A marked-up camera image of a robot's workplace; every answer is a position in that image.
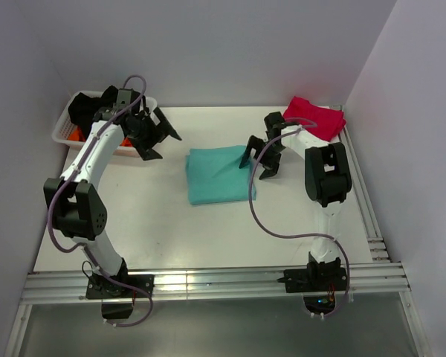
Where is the orange t-shirt in basket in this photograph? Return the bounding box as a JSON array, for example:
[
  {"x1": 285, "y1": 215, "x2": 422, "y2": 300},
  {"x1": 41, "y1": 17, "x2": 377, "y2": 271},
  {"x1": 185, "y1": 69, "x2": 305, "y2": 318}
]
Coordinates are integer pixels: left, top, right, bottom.
[{"x1": 68, "y1": 127, "x2": 132, "y2": 147}]

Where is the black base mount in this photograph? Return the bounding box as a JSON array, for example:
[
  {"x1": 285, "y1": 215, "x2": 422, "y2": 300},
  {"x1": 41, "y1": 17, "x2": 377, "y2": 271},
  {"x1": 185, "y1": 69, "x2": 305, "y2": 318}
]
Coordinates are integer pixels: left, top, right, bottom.
[
  {"x1": 277, "y1": 260, "x2": 351, "y2": 315},
  {"x1": 85, "y1": 274, "x2": 155, "y2": 326}
]

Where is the white plastic basket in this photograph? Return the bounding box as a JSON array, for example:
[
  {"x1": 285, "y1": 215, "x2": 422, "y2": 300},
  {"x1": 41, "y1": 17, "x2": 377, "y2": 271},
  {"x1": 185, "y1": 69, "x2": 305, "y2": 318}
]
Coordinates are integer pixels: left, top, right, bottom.
[{"x1": 51, "y1": 90, "x2": 139, "y2": 158}]

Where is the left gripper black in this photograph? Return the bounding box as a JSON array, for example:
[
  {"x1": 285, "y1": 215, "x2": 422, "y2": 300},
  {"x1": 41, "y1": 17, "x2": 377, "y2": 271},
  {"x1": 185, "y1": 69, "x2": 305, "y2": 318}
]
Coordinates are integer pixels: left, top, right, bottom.
[{"x1": 128, "y1": 109, "x2": 180, "y2": 161}]

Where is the teal t-shirt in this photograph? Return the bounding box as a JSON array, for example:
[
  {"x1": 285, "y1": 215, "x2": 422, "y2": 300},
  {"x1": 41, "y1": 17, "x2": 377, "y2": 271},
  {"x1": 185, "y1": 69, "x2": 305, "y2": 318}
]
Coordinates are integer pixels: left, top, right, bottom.
[{"x1": 185, "y1": 145, "x2": 256, "y2": 205}]

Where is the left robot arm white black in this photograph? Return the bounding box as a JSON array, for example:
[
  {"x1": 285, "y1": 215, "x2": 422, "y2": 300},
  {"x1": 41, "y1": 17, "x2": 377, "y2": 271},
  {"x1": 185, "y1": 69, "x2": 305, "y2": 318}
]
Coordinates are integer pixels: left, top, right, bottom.
[{"x1": 44, "y1": 89, "x2": 180, "y2": 297}]

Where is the black t-shirt in basket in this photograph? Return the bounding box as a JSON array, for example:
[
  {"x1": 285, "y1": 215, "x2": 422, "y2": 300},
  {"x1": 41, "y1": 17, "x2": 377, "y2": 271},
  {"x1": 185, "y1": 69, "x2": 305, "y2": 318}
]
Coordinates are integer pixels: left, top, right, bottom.
[{"x1": 68, "y1": 86, "x2": 118, "y2": 138}]

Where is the aluminium right side rail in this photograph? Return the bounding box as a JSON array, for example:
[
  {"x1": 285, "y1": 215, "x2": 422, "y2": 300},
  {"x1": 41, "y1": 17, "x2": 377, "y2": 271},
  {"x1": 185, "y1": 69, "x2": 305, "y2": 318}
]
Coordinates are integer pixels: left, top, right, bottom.
[{"x1": 338, "y1": 126, "x2": 392, "y2": 263}]

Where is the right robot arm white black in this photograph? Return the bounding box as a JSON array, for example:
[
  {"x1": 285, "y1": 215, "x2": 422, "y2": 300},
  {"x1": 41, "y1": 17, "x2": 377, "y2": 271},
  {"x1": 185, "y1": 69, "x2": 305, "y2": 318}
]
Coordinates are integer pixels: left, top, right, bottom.
[{"x1": 239, "y1": 112, "x2": 352, "y2": 290}]

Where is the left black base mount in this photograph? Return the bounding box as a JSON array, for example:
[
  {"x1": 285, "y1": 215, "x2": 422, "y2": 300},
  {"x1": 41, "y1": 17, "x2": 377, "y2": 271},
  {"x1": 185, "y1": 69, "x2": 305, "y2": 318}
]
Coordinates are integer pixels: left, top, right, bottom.
[{"x1": 85, "y1": 274, "x2": 155, "y2": 326}]

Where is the aluminium rail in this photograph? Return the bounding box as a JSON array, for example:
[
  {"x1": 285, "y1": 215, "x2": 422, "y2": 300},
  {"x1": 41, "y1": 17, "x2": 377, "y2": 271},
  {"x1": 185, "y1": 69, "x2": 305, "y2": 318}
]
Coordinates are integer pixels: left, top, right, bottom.
[
  {"x1": 338, "y1": 126, "x2": 392, "y2": 263},
  {"x1": 19, "y1": 263, "x2": 410, "y2": 305}
]

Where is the aluminium front rail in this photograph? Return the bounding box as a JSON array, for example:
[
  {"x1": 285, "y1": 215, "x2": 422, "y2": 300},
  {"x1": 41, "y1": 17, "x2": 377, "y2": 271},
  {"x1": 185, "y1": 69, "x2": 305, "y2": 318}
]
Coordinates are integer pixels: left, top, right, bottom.
[{"x1": 19, "y1": 263, "x2": 410, "y2": 305}]

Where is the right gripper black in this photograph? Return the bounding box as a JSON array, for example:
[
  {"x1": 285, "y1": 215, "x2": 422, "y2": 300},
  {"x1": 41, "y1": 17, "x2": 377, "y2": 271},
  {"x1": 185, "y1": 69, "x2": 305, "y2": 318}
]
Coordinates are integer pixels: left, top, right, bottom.
[{"x1": 241, "y1": 135, "x2": 285, "y2": 179}]

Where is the folded red t-shirt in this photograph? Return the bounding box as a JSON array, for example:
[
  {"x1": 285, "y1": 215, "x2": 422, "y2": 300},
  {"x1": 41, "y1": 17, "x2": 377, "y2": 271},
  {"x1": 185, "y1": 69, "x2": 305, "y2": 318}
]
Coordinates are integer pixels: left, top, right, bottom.
[{"x1": 282, "y1": 97, "x2": 346, "y2": 141}]

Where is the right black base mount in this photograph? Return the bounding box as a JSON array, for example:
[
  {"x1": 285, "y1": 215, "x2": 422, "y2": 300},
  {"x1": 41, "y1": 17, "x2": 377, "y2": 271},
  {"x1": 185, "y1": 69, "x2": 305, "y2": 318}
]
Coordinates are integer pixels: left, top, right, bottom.
[{"x1": 277, "y1": 260, "x2": 351, "y2": 315}]

